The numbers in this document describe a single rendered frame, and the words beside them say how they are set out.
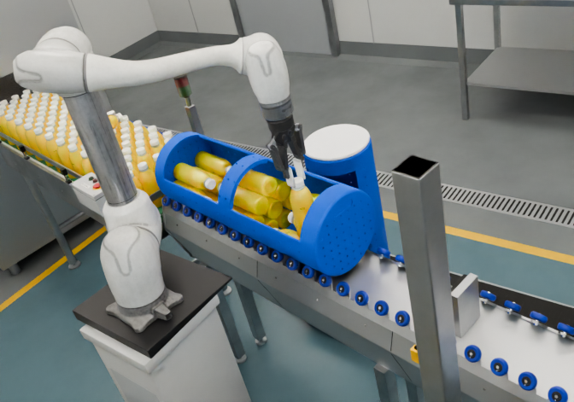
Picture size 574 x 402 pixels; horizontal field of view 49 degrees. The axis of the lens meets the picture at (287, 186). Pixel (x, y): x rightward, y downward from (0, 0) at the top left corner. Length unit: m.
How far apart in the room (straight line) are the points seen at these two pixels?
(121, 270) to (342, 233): 0.66
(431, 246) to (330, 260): 0.81
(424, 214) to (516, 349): 0.78
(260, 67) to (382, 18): 4.17
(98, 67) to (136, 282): 0.63
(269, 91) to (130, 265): 0.64
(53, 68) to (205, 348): 0.98
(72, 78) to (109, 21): 5.79
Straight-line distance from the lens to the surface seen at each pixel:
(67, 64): 1.68
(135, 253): 1.86
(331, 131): 2.64
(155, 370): 1.96
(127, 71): 1.68
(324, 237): 1.87
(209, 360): 2.12
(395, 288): 1.98
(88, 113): 1.89
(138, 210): 2.01
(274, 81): 1.66
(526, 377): 1.69
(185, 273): 2.12
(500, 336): 1.83
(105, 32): 7.42
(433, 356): 1.36
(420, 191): 1.07
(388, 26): 5.77
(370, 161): 2.54
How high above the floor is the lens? 2.29
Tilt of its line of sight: 32 degrees down
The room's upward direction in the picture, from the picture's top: 14 degrees counter-clockwise
